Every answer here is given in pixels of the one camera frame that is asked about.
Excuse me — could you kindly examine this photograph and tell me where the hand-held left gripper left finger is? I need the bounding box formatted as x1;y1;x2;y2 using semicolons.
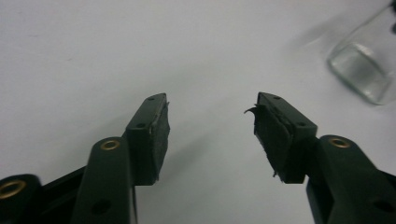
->
70;92;171;224

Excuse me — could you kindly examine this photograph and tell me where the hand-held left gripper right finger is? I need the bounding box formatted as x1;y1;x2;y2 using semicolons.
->
244;91;396;224

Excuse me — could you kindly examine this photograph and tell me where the clear glass jar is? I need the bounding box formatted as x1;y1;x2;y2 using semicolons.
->
326;3;396;106

